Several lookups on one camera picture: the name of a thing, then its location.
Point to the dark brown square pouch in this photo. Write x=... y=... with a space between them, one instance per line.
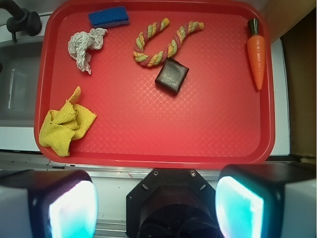
x=172 y=76

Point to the red plastic tray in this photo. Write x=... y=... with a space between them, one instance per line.
x=219 y=117

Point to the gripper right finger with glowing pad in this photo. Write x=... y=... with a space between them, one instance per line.
x=274 y=200

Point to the crumpled white paper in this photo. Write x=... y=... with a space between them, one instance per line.
x=81 y=42

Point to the yellow cloth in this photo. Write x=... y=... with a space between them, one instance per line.
x=61 y=127

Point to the grey sink basin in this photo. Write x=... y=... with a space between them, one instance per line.
x=19 y=71

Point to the orange toy carrot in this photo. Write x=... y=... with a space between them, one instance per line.
x=256 y=53

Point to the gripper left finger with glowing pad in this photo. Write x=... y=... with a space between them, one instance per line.
x=47 y=204

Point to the black faucet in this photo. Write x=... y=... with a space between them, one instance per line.
x=21 y=20

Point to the multicolour twisted rope toy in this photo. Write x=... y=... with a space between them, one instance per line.
x=170 y=50

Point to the blue sponge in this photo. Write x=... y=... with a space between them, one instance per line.
x=109 y=17

